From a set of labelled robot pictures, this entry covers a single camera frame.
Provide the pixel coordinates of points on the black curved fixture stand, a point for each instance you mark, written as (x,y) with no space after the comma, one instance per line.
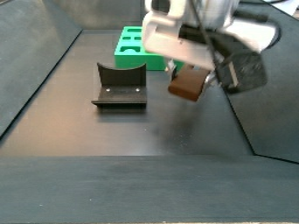
(122,85)

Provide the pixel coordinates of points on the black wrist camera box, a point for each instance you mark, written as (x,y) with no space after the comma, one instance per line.
(242,72)

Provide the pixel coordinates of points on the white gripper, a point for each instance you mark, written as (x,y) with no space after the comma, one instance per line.
(172,31)

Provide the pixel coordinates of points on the green foam shape board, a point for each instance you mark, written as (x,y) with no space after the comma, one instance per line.
(132,54)

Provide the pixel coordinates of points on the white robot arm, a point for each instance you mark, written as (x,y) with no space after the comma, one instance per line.
(225,45)

